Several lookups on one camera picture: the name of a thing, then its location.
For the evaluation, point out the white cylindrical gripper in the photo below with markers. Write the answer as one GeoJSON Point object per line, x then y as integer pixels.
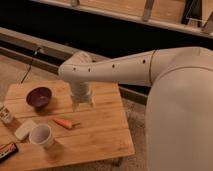
{"type": "Point", "coordinates": [81, 93]}

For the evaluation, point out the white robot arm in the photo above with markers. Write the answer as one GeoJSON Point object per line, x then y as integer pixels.
{"type": "Point", "coordinates": [179, 110]}

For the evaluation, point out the orange toy carrot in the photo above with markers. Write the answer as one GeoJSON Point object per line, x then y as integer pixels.
{"type": "Point", "coordinates": [65, 123]}

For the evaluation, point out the wooden table board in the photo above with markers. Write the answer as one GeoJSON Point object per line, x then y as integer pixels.
{"type": "Point", "coordinates": [102, 131]}

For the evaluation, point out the dark purple bowl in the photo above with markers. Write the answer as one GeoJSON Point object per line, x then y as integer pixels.
{"type": "Point", "coordinates": [39, 97]}

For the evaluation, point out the white rectangular sponge block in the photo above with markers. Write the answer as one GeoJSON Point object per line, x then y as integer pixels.
{"type": "Point", "coordinates": [24, 129]}

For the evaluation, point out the dark candy bar wrapper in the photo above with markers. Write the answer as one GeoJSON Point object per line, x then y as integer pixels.
{"type": "Point", "coordinates": [8, 150]}

